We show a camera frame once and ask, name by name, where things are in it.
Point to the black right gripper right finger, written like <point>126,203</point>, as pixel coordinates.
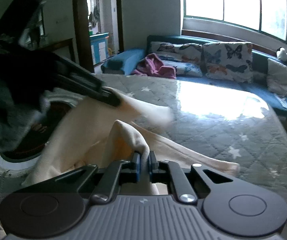
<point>174,177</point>

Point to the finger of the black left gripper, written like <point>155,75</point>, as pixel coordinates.
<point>74,78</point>

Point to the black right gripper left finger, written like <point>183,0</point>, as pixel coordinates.
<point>110,179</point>

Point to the cream knit garment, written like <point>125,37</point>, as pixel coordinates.
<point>97,133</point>

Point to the blue white cabinet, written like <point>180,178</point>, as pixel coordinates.
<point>99,47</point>

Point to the dark wooden shelf unit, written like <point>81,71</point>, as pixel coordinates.
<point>20,33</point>

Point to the grey quilted star table cover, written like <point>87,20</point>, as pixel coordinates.
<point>221,123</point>

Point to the pink crumpled garment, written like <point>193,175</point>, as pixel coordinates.
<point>152,66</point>

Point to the butterfly print pillow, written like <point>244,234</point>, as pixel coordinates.
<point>185,58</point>
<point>229,61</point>

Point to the blue corner sofa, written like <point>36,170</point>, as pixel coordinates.
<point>124,63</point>

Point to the grey square cushion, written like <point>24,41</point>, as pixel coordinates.
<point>277,77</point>

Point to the black white plush toy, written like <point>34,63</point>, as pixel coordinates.
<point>281,54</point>

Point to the large window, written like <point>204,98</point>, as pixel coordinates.
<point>265,16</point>

